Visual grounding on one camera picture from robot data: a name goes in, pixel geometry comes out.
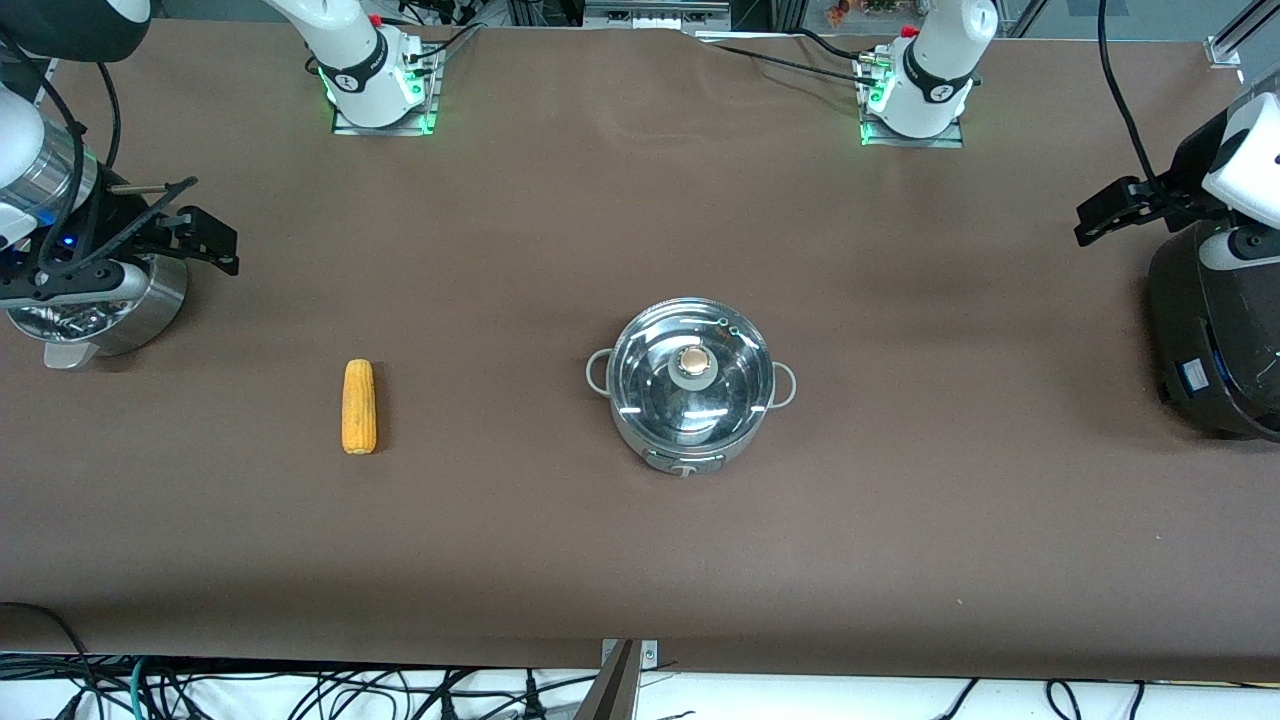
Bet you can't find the yellow corn cob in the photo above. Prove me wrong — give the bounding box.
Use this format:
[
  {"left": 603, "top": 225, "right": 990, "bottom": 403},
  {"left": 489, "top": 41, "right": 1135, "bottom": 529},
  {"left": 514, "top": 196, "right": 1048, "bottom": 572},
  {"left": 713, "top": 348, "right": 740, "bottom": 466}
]
[{"left": 341, "top": 359, "right": 379, "bottom": 456}]

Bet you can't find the glass pot lid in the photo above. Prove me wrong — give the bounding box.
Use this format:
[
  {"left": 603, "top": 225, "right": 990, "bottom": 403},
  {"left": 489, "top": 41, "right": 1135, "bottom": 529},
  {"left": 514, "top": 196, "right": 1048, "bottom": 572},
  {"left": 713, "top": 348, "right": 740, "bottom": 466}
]
[{"left": 607, "top": 298, "right": 776, "bottom": 446}]

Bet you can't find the steel steamer pot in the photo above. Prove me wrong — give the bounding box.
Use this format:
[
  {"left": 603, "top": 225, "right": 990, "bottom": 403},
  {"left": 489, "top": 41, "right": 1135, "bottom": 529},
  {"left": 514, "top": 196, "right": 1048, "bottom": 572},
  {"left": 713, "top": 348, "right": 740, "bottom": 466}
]
[{"left": 5, "top": 255, "right": 189, "bottom": 371}]

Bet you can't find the stainless steel pot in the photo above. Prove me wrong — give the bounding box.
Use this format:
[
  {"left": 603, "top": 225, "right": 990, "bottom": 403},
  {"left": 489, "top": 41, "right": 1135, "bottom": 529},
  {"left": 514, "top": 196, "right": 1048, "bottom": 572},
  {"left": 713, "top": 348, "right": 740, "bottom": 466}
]
[{"left": 586, "top": 297, "right": 798, "bottom": 476}]

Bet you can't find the black rice cooker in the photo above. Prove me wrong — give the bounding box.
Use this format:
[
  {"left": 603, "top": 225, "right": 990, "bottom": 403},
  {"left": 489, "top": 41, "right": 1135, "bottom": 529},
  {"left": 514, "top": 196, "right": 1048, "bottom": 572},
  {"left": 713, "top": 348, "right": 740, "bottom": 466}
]
[{"left": 1148, "top": 220, "right": 1280, "bottom": 441}]

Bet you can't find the brown table mat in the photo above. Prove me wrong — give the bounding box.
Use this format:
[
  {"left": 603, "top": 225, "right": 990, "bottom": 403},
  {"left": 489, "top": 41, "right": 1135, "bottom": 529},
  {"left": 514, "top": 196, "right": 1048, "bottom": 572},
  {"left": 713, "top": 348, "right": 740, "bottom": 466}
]
[{"left": 0, "top": 18, "right": 1280, "bottom": 681}]

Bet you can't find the grey metal box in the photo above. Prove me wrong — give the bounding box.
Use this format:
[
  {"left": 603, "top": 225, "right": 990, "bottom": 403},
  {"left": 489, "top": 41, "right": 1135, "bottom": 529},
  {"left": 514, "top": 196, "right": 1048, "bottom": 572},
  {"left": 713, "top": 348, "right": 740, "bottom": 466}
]
[{"left": 583, "top": 0, "right": 733, "bottom": 33}]

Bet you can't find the dark slanted pole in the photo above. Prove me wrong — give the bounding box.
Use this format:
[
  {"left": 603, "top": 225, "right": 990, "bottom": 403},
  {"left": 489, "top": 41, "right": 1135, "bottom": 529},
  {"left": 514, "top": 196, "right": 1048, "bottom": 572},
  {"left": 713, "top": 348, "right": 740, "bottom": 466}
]
[{"left": 575, "top": 640, "right": 641, "bottom": 720}]

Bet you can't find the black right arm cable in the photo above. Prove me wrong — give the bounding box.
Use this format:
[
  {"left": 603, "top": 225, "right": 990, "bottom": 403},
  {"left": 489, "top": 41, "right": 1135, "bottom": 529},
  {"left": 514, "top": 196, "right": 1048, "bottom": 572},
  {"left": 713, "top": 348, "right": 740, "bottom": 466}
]
[{"left": 0, "top": 30, "right": 123, "bottom": 271}]

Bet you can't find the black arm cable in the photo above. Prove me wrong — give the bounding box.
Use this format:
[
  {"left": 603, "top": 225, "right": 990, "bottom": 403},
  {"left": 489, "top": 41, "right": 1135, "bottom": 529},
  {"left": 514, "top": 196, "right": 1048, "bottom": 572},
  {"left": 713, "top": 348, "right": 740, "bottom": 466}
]
[
  {"left": 1098, "top": 0, "right": 1166, "bottom": 191},
  {"left": 0, "top": 30, "right": 123, "bottom": 271}
]

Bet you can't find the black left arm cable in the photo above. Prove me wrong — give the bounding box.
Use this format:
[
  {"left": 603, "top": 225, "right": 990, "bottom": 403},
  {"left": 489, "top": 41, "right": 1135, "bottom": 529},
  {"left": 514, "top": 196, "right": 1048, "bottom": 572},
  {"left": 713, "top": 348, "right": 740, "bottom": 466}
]
[{"left": 1098, "top": 0, "right": 1166, "bottom": 191}]

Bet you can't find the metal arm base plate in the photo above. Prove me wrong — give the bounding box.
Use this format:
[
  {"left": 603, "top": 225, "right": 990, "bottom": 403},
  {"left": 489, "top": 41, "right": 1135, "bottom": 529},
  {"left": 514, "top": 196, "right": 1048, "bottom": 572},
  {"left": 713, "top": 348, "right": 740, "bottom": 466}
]
[
  {"left": 332, "top": 45, "right": 439, "bottom": 136},
  {"left": 858, "top": 50, "right": 964, "bottom": 149}
]

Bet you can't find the black table cable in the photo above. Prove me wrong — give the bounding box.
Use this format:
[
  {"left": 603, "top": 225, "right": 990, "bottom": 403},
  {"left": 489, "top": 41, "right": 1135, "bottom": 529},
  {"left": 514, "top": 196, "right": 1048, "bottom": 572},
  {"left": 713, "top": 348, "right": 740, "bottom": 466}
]
[
  {"left": 400, "top": 18, "right": 488, "bottom": 63},
  {"left": 700, "top": 40, "right": 881, "bottom": 87},
  {"left": 785, "top": 27, "right": 881, "bottom": 66}
]

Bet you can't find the black looped floor cable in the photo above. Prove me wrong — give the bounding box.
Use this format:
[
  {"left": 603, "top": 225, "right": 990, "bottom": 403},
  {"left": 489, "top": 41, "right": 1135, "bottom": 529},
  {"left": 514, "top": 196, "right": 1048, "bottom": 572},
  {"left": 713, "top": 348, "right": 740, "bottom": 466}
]
[{"left": 0, "top": 600, "right": 96, "bottom": 720}]

